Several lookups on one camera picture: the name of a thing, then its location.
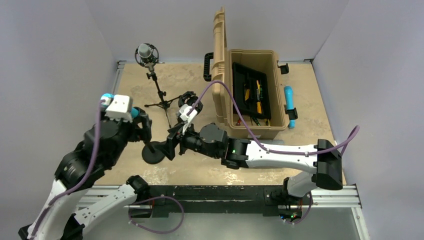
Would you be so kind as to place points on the tan tool case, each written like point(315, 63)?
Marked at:
point(218, 68)

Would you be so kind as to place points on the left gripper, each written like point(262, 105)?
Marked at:
point(143, 132)

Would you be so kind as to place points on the grey plastic box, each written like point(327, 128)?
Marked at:
point(272, 141)

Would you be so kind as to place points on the silver microphone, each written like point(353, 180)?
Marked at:
point(145, 52)

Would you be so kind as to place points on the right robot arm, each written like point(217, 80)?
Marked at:
point(320, 164)

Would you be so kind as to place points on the black tool tray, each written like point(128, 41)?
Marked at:
point(244, 88)

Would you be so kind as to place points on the round base shock mount stand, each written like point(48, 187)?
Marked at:
point(189, 98)

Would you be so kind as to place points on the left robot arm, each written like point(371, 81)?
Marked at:
point(99, 151)

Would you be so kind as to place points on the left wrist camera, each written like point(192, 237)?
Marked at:
point(120, 108)

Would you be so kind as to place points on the round base clip stand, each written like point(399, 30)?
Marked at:
point(151, 154)

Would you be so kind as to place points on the tripod stand with shock mount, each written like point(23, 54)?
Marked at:
point(151, 75)

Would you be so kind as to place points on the blue microphone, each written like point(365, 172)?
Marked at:
point(289, 107)
point(106, 100)

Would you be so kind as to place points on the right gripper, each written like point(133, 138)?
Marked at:
point(172, 142)

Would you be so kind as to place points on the yellow handled tool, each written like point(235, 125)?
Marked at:
point(259, 97)

